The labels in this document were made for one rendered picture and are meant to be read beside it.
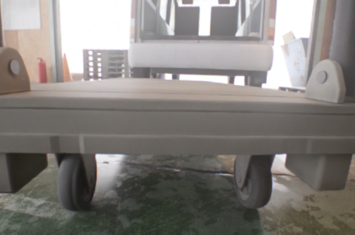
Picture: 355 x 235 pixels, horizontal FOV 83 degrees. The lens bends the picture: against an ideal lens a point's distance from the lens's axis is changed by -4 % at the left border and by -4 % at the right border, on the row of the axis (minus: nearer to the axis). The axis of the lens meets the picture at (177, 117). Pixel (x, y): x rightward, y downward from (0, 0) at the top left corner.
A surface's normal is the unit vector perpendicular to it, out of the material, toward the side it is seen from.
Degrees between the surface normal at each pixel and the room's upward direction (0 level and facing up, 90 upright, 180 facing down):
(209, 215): 0
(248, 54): 88
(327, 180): 90
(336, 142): 90
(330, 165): 90
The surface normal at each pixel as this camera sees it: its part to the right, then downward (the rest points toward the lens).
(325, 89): -1.00, -0.02
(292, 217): 0.04, -0.98
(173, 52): -0.18, 0.13
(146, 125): 0.07, 0.20
